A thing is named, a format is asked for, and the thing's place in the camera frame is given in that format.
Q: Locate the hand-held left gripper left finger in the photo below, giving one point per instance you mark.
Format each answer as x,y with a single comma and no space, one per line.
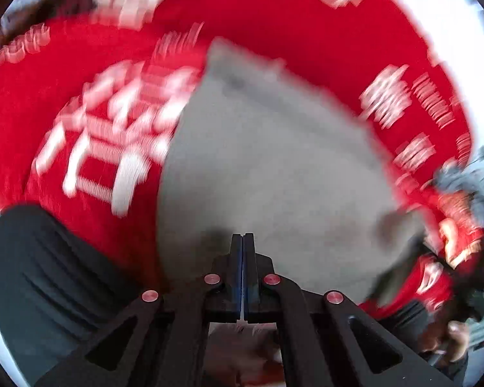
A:
236,290

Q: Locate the red printed blanket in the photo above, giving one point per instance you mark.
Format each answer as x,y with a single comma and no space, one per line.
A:
286,16

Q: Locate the blue-grey fleece cloth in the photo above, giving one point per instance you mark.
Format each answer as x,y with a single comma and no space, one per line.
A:
455,181

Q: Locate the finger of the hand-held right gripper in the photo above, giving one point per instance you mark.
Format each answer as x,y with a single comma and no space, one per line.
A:
395,274

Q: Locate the red embroidered cushion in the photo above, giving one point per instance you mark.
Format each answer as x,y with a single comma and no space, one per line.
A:
459,225

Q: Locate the grey knit top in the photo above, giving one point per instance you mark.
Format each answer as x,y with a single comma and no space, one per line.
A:
266,161

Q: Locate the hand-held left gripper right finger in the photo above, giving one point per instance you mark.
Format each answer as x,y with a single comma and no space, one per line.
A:
248,290

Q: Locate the person's right hand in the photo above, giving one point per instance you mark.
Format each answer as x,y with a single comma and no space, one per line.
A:
455,338

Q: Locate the person's black pants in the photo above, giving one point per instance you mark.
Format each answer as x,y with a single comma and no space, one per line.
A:
44,282

